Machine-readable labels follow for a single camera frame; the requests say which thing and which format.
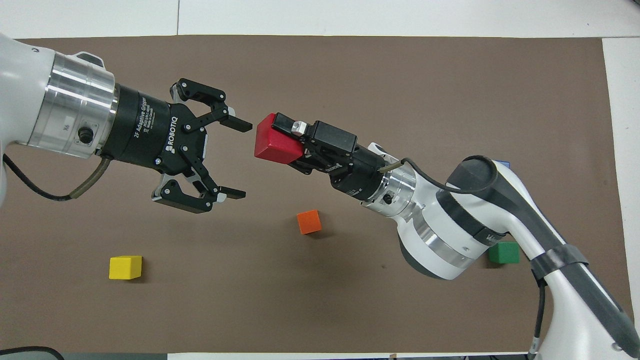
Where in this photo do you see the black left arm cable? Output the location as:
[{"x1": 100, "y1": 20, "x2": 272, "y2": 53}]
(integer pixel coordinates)
[{"x1": 2, "y1": 152, "x2": 112, "y2": 202}]

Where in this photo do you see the black cable loop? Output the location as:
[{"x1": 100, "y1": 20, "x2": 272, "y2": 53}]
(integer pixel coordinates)
[{"x1": 0, "y1": 346, "x2": 66, "y2": 360}]

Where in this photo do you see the green wooden block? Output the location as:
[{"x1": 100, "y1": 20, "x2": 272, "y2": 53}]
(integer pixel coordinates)
[{"x1": 488, "y1": 242, "x2": 521, "y2": 265}]

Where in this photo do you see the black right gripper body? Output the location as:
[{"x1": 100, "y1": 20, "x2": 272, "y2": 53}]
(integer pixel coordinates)
[{"x1": 310, "y1": 150, "x2": 396, "y2": 202}]

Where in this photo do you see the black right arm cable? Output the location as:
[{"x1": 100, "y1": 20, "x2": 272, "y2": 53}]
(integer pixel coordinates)
[{"x1": 378, "y1": 157, "x2": 547, "y2": 351}]

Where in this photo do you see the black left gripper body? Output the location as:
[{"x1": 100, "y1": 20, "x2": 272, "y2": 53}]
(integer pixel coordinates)
[{"x1": 95, "y1": 82, "x2": 208, "y2": 176}]

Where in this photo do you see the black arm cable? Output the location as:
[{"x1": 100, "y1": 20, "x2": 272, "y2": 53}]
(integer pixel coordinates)
[
  {"x1": 378, "y1": 157, "x2": 547, "y2": 351},
  {"x1": 2, "y1": 152, "x2": 112, "y2": 202}
]

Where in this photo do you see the orange wooden block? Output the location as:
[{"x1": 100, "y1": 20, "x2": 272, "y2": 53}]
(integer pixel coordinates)
[{"x1": 296, "y1": 209, "x2": 323, "y2": 236}]

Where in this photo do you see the red wooden block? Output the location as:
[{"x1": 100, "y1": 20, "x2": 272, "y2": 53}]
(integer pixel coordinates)
[{"x1": 254, "y1": 113, "x2": 305, "y2": 166}]

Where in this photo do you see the brown table mat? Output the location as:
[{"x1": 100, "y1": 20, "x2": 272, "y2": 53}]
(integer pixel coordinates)
[{"x1": 0, "y1": 34, "x2": 637, "y2": 355}]

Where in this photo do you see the yellow wooden block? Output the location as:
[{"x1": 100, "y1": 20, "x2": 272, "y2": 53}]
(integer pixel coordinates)
[{"x1": 109, "y1": 255, "x2": 143, "y2": 281}]

